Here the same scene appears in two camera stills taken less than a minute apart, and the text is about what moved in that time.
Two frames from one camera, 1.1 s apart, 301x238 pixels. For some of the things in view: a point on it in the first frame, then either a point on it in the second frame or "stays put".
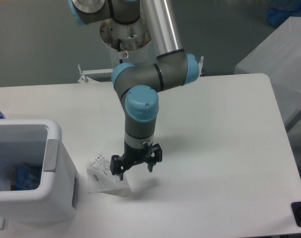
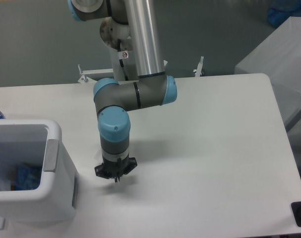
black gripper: [133, 155] to [115, 169]
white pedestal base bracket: [85, 79] stays put
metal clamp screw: [200, 64] stays put
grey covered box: [283, 57] stays put
